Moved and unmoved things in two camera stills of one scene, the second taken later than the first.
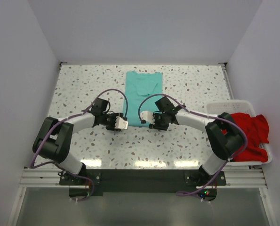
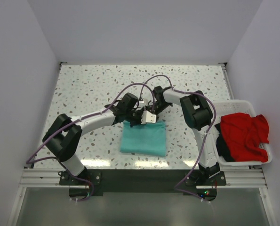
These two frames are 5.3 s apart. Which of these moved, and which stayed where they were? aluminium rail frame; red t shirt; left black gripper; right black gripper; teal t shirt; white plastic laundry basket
Moved: teal t shirt; right black gripper; left black gripper
Stayed: red t shirt; white plastic laundry basket; aluminium rail frame
